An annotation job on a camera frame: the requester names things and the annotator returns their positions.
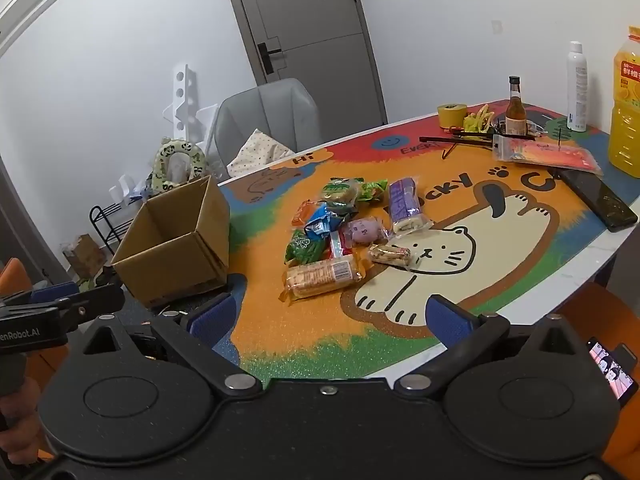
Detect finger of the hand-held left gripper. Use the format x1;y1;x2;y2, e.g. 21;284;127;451
27;281;81;307
52;285;127;332

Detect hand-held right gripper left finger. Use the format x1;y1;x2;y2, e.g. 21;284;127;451
75;291;263;402

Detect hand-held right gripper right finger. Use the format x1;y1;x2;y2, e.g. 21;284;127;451
394;294;582;403

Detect brown cardboard box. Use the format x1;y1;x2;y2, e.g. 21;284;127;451
111;175;232;310

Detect clear biscuit packet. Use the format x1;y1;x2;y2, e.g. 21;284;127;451
367;242;417;273

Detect dark green snack packet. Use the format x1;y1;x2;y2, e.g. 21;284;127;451
284;229;328;266

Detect brown cracker packet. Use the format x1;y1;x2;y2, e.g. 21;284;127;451
280;252;371;304

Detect pink bun packet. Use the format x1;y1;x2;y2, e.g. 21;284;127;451
340;216;390;249

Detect purple long bread packet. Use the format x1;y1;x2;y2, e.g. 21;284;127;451
387;176;435;237

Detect red snack packet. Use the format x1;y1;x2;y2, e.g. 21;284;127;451
327;232;351;260

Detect orange snack packet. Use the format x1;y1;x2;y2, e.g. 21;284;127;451
291;199;326;226

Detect blue snack packet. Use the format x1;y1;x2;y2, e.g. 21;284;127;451
303;207;346;241

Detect bright green snack packet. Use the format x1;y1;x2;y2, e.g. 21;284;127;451
357;178;391;204

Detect green label bread packet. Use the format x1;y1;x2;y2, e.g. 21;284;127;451
320;177;365;207

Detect person's left hand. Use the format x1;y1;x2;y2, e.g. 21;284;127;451
0;375;44;469

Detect small brown floor box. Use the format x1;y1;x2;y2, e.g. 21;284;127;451
62;234;107;281

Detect orange chair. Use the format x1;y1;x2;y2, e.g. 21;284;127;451
0;258;71;463
565;282;640;480

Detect black shoe rack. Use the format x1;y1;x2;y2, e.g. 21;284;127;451
90;200;146;256

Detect white plastic item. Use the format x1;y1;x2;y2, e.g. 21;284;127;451
109;172;151;203

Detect panda print neck pillow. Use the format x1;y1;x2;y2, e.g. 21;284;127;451
151;137;207;195

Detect phone with lit screen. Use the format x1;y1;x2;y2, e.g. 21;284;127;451
586;337;640;408

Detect dotted cream cushion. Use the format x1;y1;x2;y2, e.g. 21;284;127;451
227;129;296;179

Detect black phone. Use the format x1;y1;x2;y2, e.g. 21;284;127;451
557;167;640;233

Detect red zip bag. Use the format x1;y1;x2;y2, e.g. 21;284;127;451
492;134;605;176

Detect yellow clips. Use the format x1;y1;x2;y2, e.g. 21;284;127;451
462;104;496;133

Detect yellow tape roll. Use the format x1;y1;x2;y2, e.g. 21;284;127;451
436;103;469;129

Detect brown glass bottle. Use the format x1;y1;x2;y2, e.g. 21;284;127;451
504;76;526;136

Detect grey chair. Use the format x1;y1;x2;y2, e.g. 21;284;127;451
214;78;323;178

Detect white plastic rack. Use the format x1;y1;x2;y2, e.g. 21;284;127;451
161;64;221;161

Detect white spray can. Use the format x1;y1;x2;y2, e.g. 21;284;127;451
566;40;590;133

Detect orange juice bottle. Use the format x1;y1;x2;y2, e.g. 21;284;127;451
607;25;640;179

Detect grey door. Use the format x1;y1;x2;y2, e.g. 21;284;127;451
220;0;388;126

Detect grey doorway frame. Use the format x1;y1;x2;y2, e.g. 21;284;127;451
0;155;66;281

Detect black door handle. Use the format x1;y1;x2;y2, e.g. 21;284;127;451
257;42;283;73

